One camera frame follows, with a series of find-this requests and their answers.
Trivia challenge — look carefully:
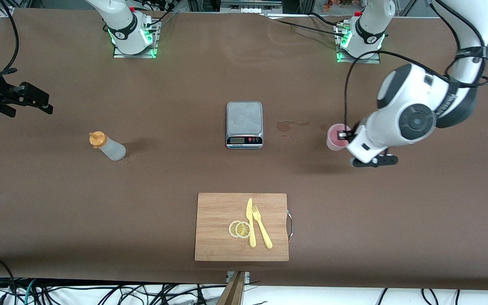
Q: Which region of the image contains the pink plastic cup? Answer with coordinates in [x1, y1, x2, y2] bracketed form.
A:
[326, 123, 352, 151]

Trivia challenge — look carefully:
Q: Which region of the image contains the squeeze bottle orange cap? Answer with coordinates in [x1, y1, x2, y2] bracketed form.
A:
[89, 131, 127, 161]

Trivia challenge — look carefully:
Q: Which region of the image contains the brown liquid spill puddle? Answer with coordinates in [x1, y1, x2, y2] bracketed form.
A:
[276, 120, 311, 138]

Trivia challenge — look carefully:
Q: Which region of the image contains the silver digital kitchen scale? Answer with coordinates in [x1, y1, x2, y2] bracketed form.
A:
[226, 101, 264, 150]

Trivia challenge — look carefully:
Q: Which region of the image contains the yellow plastic fork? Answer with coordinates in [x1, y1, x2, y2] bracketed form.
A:
[252, 205, 273, 250]

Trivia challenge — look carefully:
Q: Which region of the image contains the yellow plastic knife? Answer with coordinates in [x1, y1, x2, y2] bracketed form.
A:
[246, 198, 257, 248]

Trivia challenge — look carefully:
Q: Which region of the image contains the wooden cutting board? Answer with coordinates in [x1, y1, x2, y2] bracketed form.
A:
[194, 193, 294, 262]

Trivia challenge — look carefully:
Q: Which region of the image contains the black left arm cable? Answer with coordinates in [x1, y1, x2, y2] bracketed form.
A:
[344, 50, 488, 136]

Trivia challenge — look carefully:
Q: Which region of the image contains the black cable on table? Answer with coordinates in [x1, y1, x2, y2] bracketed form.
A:
[262, 14, 346, 39]

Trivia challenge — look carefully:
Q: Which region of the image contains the small metal bracket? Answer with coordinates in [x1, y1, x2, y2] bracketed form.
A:
[226, 271, 251, 283]

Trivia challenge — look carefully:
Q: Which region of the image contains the teal cable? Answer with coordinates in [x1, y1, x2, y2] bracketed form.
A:
[24, 279, 37, 305]

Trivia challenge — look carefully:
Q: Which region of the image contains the wooden post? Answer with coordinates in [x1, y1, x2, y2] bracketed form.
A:
[216, 271, 247, 305]

